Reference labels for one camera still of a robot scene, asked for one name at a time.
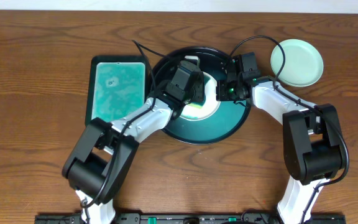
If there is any green scouring sponge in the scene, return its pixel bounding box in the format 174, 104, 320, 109
188, 103, 203, 110

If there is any white plate with green smear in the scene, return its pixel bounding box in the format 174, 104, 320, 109
180, 72, 221, 121

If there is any mint green plate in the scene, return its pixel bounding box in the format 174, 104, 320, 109
278, 39, 324, 87

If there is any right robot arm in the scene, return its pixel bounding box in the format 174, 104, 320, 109
216, 54, 349, 223

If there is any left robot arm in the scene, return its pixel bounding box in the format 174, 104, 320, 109
62, 70, 204, 223

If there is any round black tray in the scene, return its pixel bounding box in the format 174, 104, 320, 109
153, 47, 251, 144

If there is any black rectangular water tray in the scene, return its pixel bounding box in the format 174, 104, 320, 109
85, 55, 148, 124

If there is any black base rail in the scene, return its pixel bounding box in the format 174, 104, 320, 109
34, 212, 347, 224

